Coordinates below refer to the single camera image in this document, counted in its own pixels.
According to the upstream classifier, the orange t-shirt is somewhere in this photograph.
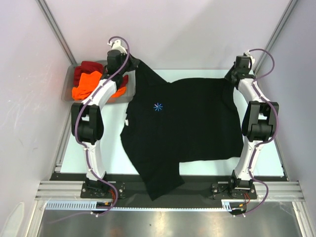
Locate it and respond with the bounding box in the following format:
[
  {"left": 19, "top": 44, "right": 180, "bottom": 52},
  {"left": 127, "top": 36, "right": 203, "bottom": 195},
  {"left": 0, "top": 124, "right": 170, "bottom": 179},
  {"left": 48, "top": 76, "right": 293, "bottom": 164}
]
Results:
[{"left": 72, "top": 71, "right": 129, "bottom": 101}]

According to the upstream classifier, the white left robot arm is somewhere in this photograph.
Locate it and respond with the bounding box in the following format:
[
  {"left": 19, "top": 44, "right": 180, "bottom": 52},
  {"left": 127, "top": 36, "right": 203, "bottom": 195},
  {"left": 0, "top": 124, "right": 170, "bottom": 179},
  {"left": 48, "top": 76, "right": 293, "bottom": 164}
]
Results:
[{"left": 71, "top": 49, "right": 139, "bottom": 198}]

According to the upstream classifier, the white slotted cable duct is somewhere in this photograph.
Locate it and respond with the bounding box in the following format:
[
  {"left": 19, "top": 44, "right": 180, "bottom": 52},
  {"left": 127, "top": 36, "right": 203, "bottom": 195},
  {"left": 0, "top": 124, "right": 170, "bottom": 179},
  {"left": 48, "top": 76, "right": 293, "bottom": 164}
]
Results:
[{"left": 45, "top": 200, "right": 245, "bottom": 212}]

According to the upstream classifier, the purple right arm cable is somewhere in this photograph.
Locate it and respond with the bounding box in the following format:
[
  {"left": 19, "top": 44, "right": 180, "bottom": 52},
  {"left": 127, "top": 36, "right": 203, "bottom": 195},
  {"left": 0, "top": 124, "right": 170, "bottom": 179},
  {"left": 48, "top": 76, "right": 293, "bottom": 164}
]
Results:
[{"left": 228, "top": 48, "right": 281, "bottom": 218}]

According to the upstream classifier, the black t-shirt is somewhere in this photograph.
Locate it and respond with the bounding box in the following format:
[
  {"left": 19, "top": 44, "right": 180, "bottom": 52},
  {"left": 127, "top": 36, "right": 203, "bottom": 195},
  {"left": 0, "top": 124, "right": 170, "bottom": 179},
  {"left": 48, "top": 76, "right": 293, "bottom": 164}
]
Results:
[{"left": 120, "top": 58, "right": 244, "bottom": 201}]

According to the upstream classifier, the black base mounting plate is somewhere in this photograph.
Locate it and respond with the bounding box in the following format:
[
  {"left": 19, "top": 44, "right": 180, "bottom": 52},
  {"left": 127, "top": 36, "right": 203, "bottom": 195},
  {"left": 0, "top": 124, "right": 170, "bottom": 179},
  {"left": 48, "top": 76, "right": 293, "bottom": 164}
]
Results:
[{"left": 49, "top": 172, "right": 257, "bottom": 208}]

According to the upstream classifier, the dark red t-shirt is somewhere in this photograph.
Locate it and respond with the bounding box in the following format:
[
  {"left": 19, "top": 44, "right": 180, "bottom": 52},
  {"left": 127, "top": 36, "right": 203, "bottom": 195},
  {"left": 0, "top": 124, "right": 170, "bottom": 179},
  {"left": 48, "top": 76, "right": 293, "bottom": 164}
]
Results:
[{"left": 73, "top": 61, "right": 129, "bottom": 91}]

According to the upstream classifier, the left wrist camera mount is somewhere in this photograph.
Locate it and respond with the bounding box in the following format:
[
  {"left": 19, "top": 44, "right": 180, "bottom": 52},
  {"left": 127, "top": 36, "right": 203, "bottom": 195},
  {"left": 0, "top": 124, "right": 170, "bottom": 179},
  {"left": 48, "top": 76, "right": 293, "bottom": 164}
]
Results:
[{"left": 108, "top": 39, "right": 127, "bottom": 54}]

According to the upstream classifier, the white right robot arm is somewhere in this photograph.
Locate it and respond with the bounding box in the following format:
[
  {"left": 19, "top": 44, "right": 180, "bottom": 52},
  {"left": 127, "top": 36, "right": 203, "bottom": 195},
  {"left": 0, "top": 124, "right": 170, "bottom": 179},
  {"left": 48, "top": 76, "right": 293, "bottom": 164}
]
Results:
[{"left": 225, "top": 65, "right": 279, "bottom": 198}]

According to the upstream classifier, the clear plastic bin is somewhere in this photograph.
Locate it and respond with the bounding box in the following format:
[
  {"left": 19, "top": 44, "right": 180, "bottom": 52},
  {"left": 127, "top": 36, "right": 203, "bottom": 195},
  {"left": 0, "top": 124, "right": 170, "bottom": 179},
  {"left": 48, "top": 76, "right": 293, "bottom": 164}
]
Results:
[{"left": 60, "top": 59, "right": 136, "bottom": 107}]

